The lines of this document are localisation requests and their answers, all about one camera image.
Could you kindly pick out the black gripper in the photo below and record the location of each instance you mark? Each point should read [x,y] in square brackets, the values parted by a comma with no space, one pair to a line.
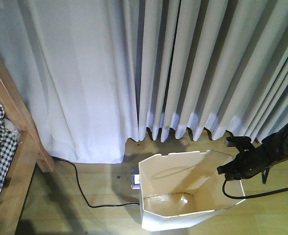
[246,164]

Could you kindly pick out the white cardboard trash bin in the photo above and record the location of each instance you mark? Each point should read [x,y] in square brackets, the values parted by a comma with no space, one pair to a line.
[180,190]

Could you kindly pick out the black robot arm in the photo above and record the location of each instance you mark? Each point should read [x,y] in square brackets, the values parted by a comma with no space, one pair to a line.
[276,146]

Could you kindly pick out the white floor power outlet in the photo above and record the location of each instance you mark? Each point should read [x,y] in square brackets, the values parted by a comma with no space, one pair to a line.
[135,179]

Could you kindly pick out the light grey curtain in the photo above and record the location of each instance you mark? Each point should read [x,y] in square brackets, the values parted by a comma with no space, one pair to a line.
[95,73]

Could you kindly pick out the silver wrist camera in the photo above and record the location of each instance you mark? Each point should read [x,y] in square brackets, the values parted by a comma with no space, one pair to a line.
[241,143]

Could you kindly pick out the wooden bed frame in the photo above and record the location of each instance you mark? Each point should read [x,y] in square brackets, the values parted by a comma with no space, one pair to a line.
[29,153]

